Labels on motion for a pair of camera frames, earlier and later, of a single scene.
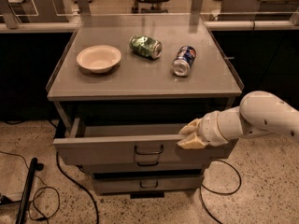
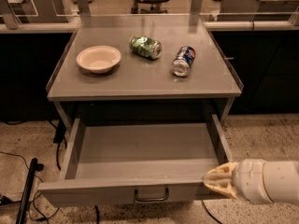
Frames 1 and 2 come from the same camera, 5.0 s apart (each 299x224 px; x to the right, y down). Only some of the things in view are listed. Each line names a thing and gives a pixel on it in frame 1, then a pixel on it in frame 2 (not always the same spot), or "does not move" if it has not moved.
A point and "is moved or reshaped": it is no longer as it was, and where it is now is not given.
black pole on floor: [35, 166] does not move
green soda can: [146, 46] does not move
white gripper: [209, 129] -> [249, 180]
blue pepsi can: [187, 54] does not move
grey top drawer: [132, 141] is moved or reshaped
